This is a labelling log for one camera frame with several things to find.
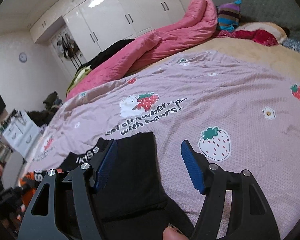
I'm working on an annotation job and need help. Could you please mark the black orange IKISS sweater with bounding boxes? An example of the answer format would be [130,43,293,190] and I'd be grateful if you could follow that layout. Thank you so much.
[17,130,196,240]

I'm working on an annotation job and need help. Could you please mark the dark clothes pile on floor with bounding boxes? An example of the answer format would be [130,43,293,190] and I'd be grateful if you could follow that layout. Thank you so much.
[26,91,63,127]

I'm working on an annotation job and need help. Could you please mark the green yellow clothes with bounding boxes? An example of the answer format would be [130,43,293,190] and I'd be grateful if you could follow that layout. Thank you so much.
[66,66,92,96]

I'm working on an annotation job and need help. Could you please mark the black clothes on bed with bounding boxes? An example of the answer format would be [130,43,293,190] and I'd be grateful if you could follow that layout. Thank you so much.
[87,38,134,70]

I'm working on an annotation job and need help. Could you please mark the person's right hand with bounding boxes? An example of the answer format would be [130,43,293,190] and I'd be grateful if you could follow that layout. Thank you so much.
[162,223,188,240]

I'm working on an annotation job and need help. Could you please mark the white plastic drawer unit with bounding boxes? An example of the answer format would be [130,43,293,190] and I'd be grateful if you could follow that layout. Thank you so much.
[1,111,40,159]

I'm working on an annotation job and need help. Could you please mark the pink strawberry bed sheet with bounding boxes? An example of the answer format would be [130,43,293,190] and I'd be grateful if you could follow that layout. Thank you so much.
[27,51,300,237]

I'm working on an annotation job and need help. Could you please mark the hanging bags on door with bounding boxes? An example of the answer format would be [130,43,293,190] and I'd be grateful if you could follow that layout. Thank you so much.
[56,30,81,70]

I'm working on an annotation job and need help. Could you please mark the pink quilted comforter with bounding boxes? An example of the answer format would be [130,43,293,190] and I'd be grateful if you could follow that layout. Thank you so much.
[66,0,218,99]

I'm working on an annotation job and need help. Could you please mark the beige plush blanket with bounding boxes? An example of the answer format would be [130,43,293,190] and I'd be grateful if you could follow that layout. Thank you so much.
[124,21,300,86]

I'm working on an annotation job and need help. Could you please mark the striped knitted hat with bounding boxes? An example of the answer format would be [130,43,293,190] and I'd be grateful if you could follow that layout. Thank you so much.
[217,0,242,32]

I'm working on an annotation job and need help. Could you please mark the white wardrobe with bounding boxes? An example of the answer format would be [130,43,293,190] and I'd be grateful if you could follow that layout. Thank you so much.
[30,0,185,60]

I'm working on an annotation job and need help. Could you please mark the round wall clock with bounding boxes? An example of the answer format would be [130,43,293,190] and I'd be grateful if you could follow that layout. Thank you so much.
[19,52,27,63]

